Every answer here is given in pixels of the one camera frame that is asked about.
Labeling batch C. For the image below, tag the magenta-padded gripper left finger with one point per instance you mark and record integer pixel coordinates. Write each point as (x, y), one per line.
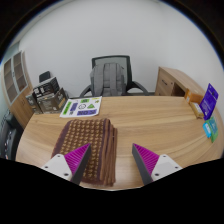
(58, 166)

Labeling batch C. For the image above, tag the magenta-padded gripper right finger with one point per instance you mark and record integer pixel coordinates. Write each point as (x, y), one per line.
(164, 166)

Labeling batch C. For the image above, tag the brown patterned towel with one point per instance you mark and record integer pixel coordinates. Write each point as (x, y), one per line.
(86, 133)

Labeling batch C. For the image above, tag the teal box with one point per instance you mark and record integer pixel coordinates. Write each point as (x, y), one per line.
(206, 130)

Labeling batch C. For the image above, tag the black leather sofa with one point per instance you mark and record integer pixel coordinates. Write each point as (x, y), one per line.
(8, 136)

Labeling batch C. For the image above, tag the green box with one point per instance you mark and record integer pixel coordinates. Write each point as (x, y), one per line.
(213, 130)

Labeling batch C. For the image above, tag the white printed paper sheet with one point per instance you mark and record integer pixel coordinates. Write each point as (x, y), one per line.
(81, 106)

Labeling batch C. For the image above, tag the large dark cardboard box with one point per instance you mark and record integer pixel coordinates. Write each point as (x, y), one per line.
(51, 101)

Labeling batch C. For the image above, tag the small yellow white box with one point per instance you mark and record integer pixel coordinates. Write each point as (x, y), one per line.
(196, 110)

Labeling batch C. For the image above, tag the small dark cardboard box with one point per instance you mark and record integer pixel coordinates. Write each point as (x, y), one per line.
(32, 103)

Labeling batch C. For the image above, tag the wooden shelf cabinet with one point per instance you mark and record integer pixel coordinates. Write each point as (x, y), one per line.
(20, 106)

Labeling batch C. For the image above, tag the orange box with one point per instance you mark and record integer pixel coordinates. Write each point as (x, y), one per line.
(193, 96)

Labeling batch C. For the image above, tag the purple box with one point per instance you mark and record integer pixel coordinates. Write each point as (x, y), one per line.
(209, 101)

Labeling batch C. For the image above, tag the flat dark cardboard box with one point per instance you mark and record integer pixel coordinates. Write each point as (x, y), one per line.
(46, 86)

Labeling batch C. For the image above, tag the wooden side desk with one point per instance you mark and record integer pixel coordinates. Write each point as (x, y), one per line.
(173, 80)

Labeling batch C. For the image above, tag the grey backpack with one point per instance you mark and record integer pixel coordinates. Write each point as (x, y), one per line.
(108, 80)

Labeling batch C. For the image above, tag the black mesh office chair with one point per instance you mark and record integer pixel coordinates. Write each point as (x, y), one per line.
(111, 59)

